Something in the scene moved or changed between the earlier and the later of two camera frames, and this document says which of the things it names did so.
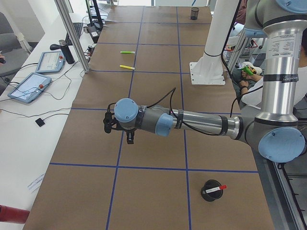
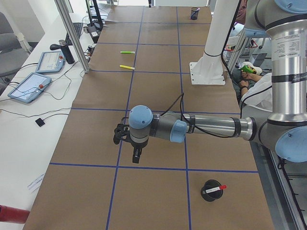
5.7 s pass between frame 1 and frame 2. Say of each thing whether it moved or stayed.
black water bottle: stayed
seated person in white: stayed
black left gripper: moved
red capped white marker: stayed
